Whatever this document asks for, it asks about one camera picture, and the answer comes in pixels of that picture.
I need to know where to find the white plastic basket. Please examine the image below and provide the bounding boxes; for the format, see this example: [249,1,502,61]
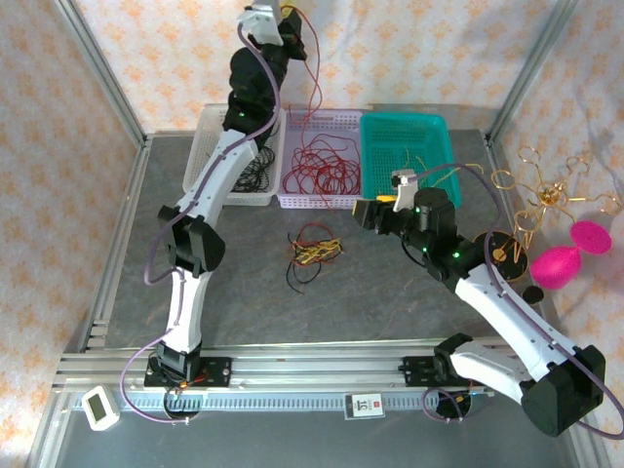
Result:
[181,104,288,207]

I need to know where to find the small pink oval pad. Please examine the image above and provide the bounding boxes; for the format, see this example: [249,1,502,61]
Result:
[569,219,613,255]

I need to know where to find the coiled black cables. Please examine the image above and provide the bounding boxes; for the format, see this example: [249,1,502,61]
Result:
[231,145,278,192]

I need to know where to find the coiled red cables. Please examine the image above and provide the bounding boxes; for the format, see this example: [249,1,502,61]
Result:
[282,134,363,196]

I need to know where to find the left aluminium side rail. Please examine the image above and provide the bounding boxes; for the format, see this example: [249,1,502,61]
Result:
[62,136,153,353]

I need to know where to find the white digital timer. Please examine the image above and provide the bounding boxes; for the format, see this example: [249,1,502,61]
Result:
[80,384,122,432]

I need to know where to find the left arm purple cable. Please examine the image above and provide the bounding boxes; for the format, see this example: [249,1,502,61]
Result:
[119,19,284,425]

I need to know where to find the black round ornament base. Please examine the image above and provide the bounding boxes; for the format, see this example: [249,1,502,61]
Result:
[470,228,530,285]

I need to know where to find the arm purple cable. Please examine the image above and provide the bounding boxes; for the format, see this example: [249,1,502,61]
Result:
[119,19,284,425]
[411,163,624,440]

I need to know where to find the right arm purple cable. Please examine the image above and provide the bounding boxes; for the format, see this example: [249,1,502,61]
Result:
[411,163,624,440]

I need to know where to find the teal plastic basket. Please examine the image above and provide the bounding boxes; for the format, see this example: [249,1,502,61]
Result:
[359,112,463,206]

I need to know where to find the right aluminium post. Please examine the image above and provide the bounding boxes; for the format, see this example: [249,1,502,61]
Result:
[486,0,582,145]

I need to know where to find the large pink oval pad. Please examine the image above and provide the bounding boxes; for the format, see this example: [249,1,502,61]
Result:
[529,245,584,290]

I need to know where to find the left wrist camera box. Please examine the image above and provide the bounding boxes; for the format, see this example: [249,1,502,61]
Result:
[237,1,284,49]

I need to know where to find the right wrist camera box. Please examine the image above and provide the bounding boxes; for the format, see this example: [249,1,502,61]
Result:
[391,168,419,214]

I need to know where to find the short olive yellow cable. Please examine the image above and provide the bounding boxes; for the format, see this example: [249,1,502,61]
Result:
[403,147,431,171]

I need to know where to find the left aluminium post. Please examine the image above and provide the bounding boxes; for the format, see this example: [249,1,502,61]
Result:
[52,0,148,147]

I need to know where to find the black cable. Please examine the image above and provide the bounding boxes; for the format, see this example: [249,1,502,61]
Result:
[286,232,326,295]

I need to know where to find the white label card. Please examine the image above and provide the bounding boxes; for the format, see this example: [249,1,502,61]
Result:
[343,391,386,420]

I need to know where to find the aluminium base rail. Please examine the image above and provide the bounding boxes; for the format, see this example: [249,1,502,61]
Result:
[52,339,585,394]

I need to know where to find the red cable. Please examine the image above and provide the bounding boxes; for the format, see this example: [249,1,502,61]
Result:
[291,222,342,267]
[287,7,342,212]

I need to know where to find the aluminium post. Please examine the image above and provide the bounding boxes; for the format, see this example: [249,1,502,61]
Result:
[52,0,148,147]
[486,0,582,145]

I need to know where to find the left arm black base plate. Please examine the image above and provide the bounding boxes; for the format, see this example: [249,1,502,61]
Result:
[144,357,233,390]

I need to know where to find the lilac plastic basket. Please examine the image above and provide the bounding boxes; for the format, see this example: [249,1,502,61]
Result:
[276,108,366,211]

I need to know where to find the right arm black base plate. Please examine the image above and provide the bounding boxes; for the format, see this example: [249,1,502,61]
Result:
[403,355,493,390]

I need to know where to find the grey slotted cable duct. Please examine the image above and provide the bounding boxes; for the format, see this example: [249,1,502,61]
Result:
[67,392,493,414]

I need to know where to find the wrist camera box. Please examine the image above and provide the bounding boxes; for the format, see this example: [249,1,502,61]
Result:
[237,1,284,49]
[391,168,419,214]

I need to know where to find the gold wire ornament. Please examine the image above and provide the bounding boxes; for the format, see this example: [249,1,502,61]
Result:
[489,145,624,254]

